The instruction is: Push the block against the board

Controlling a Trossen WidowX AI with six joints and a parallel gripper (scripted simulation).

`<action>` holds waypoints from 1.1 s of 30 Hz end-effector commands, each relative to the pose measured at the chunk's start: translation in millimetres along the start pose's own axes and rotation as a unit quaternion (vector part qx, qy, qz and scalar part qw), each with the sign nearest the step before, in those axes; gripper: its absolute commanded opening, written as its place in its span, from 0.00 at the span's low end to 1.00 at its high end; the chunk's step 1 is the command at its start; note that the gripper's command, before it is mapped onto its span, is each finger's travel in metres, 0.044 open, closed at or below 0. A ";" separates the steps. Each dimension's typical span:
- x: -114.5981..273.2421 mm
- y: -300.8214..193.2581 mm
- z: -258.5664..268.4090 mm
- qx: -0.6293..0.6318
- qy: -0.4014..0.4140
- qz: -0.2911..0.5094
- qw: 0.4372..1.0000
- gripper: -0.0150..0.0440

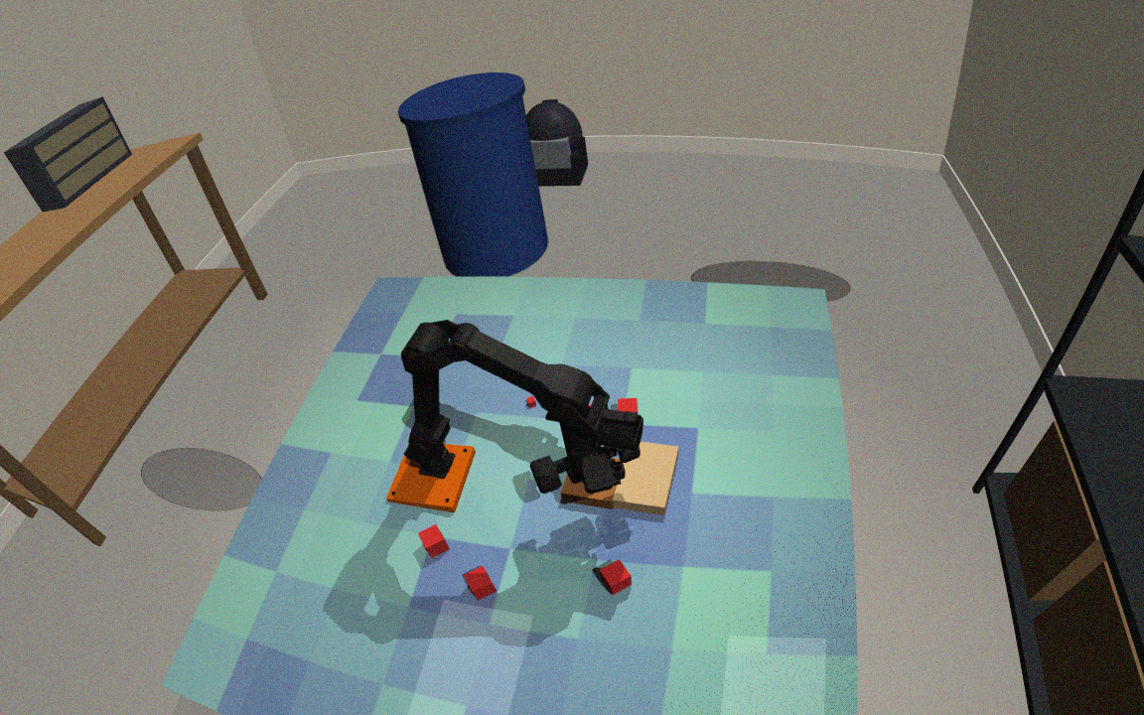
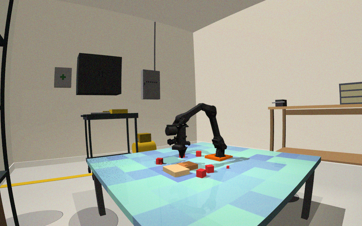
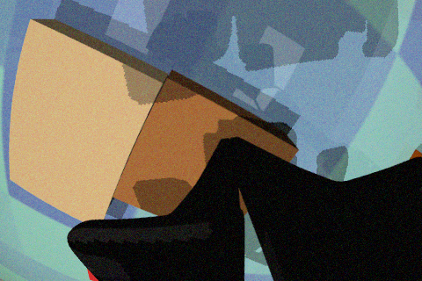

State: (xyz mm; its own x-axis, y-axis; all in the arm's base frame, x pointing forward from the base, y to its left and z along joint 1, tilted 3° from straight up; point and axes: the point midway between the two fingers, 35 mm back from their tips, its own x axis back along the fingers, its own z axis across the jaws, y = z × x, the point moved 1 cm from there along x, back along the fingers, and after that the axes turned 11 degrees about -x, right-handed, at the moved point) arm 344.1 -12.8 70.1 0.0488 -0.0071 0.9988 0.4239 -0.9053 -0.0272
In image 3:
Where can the red square block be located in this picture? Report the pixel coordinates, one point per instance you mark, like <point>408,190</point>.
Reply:
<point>91,277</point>

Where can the tan square block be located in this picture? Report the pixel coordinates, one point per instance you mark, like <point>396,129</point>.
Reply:
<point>78,107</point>

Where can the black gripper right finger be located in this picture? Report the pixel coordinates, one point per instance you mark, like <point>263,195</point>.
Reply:
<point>299,216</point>

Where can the orange square block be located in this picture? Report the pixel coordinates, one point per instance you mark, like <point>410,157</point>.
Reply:
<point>179,135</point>

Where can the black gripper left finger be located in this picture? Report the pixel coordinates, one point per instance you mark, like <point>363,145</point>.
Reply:
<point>205,234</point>

